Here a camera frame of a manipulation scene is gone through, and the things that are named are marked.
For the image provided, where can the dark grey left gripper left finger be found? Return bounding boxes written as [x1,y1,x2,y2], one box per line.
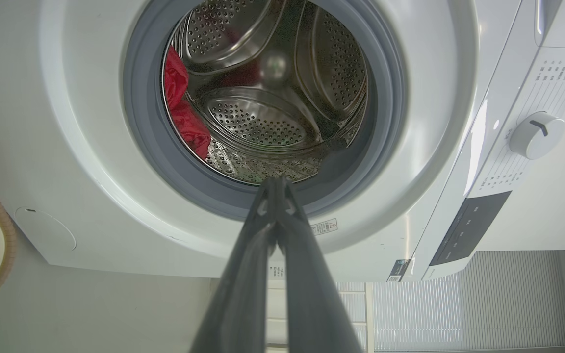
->
[189,177,278,353]

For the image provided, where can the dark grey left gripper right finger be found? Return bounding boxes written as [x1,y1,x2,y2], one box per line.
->
[278,178,362,353]

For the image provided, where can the red cloth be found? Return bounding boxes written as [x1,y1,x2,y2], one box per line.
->
[164,45,212,160]

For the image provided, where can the black washing machine control panel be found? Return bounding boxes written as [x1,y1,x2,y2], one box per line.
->
[430,191,512,266]

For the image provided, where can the stainless steel washing machine drum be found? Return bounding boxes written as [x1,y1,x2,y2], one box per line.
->
[162,0,369,185]

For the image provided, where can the white washing machine dial knob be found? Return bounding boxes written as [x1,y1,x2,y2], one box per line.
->
[509,112,565,160]

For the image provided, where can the warning sticker with triangle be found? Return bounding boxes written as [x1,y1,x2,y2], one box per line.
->
[310,219,338,236]

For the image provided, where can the small dark sticker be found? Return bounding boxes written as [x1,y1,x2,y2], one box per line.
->
[387,259,412,282]

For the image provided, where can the white window blind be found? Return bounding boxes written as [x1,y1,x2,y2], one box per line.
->
[336,250,565,352]

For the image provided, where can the grey rubber door gasket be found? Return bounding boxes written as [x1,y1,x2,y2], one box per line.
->
[123,0,408,221]

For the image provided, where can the round white filter cap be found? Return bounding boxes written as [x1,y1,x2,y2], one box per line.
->
[15,207,77,253]

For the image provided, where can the white front-load washing machine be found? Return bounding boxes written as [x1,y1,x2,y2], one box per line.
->
[0,0,565,283]

